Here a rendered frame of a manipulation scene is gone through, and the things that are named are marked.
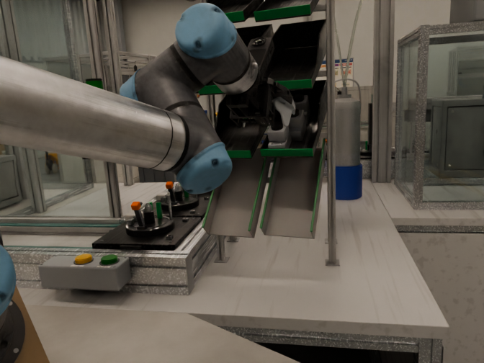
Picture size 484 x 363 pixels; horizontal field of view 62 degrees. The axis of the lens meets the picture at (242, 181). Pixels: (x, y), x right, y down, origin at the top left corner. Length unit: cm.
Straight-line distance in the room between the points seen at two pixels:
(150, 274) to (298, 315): 38
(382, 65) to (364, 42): 944
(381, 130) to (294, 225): 121
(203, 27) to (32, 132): 27
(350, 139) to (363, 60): 977
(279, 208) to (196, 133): 59
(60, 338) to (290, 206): 61
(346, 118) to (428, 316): 103
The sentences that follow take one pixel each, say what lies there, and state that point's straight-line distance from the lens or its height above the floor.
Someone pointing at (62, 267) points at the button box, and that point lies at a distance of 109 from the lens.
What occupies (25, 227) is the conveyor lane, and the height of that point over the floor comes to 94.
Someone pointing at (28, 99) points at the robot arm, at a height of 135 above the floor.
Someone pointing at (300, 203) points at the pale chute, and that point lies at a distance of 106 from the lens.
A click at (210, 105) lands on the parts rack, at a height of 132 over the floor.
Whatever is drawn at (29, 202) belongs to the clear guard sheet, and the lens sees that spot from 161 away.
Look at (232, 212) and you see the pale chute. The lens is 108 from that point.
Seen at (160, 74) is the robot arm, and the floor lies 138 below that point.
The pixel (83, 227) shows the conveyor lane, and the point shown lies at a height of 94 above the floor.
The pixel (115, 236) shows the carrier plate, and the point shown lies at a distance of 121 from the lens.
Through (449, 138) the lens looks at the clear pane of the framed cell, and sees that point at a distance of 173.
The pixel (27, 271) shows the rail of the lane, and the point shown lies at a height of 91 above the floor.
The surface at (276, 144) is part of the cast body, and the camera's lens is 99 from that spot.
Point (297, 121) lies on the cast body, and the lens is 103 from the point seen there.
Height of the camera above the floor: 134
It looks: 12 degrees down
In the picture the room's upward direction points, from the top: 3 degrees counter-clockwise
